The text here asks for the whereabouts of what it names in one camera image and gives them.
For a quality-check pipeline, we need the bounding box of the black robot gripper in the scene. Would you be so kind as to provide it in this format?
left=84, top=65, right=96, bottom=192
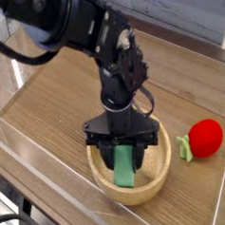
left=83, top=108, right=159, bottom=172

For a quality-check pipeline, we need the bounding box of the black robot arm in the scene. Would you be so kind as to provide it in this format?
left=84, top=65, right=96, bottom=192
left=0, top=0, right=159, bottom=171

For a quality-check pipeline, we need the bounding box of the green rectangular block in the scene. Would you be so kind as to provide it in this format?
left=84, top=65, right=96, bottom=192
left=113, top=144, right=135, bottom=188

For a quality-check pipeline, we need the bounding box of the red plush strawberry toy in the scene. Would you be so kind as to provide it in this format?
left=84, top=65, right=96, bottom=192
left=177, top=119, right=224, bottom=162

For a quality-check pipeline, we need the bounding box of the clear acrylic front barrier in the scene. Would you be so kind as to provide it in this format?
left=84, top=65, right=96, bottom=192
left=0, top=118, right=151, bottom=225

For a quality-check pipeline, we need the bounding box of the brown wooden bowl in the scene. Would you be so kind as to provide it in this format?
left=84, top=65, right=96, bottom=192
left=86, top=114, right=172, bottom=206

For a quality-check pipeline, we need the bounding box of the grey sofa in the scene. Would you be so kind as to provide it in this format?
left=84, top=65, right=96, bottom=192
left=105, top=0, right=225, bottom=46

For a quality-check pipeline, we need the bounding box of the black metal table leg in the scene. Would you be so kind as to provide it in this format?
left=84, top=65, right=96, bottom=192
left=18, top=196, right=39, bottom=225

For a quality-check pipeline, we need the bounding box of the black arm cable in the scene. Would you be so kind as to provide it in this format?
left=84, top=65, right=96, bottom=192
left=131, top=84, right=157, bottom=120

